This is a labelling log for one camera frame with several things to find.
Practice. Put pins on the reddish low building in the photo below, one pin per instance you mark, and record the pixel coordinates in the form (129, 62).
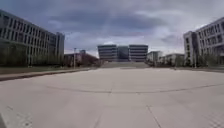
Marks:
(80, 59)

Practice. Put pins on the pole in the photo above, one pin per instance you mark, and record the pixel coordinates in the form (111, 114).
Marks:
(74, 57)

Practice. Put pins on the pale grey multi-storey building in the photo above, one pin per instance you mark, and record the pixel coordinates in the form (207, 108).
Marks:
(208, 41)

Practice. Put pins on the small pale building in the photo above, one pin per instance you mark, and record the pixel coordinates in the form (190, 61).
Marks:
(154, 55)

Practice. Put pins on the grass strip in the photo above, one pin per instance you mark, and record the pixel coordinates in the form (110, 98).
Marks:
(23, 70)

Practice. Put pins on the grey banded twin-block building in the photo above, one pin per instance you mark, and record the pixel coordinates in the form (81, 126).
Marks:
(122, 52)

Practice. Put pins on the low grey building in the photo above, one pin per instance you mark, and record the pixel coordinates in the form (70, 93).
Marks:
(174, 58)

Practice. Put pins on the wide concrete steps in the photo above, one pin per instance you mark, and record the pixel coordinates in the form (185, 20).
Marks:
(124, 65)

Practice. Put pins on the pale concrete slab plaza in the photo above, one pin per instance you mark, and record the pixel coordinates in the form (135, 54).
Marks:
(113, 100)

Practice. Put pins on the long grey office building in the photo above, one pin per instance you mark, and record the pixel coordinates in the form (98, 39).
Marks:
(26, 40)

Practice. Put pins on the low kerb edge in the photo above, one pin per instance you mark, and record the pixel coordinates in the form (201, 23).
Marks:
(36, 74)

